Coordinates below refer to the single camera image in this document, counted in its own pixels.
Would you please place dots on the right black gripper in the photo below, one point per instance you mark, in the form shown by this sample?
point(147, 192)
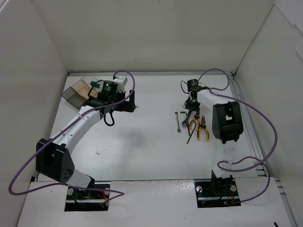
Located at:
point(191, 104)

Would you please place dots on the yellow handled needle-nose pliers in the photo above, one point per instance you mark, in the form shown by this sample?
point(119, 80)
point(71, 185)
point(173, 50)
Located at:
point(202, 126)

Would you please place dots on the large silver ratchet wrench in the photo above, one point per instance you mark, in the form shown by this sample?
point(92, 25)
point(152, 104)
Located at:
point(185, 122)

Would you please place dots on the clear plastic organizer box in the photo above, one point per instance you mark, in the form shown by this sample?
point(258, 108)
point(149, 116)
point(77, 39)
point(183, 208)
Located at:
point(77, 93)

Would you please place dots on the green handled screwdriver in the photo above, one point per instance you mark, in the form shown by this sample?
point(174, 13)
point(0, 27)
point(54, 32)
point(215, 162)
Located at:
point(95, 83)

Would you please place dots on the yellow handled cutting pliers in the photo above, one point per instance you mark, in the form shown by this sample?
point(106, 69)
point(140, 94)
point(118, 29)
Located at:
point(195, 119)

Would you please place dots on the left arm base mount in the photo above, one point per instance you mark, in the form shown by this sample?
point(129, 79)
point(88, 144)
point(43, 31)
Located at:
point(86, 200)

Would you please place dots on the small silver ratchet wrench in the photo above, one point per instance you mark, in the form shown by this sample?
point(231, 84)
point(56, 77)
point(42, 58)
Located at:
point(178, 125)

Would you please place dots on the long brown hex key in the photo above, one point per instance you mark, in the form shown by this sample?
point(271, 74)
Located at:
point(191, 132)

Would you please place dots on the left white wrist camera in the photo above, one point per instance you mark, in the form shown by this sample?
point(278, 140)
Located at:
point(121, 81)

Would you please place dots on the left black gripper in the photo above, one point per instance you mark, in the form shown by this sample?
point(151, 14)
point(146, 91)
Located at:
point(129, 101)

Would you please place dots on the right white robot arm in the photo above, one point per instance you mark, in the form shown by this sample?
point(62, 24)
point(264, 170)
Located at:
point(227, 126)

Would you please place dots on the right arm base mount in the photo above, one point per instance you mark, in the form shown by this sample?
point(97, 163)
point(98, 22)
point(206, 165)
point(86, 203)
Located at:
point(207, 197)

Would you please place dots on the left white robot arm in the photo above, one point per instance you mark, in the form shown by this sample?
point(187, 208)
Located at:
point(54, 155)

